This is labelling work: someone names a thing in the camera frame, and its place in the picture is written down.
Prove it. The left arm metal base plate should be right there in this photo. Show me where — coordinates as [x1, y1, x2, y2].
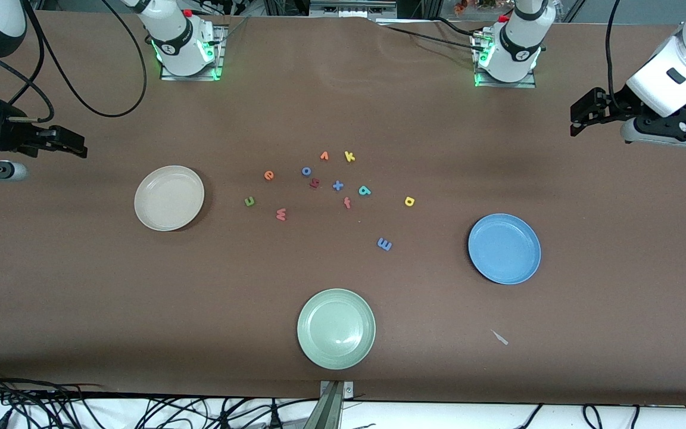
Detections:
[475, 36, 538, 89]

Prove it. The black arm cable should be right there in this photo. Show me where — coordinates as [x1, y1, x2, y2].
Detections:
[606, 0, 625, 111]
[0, 0, 148, 123]

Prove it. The blue plate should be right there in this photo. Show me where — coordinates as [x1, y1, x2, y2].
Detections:
[467, 213, 542, 285]

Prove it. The black cable tangle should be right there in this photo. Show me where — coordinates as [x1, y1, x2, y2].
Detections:
[0, 368, 320, 429]

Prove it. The metal table edge bracket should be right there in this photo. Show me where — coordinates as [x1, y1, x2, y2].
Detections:
[303, 380, 354, 429]

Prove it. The green plate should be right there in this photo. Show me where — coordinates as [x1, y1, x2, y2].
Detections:
[297, 288, 376, 371]

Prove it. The black cable on tabletop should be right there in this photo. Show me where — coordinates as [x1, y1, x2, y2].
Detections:
[373, 18, 482, 52]

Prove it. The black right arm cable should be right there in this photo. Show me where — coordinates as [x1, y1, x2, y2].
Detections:
[0, 0, 148, 123]

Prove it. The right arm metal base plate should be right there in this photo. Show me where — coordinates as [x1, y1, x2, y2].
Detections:
[160, 27, 225, 82]

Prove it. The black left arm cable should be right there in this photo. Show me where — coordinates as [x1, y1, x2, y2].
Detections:
[606, 0, 625, 111]

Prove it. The metal frame behind table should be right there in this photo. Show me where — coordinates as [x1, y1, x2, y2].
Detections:
[310, 0, 398, 18]

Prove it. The beige plate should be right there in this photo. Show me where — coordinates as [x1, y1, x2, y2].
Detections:
[134, 165, 205, 232]

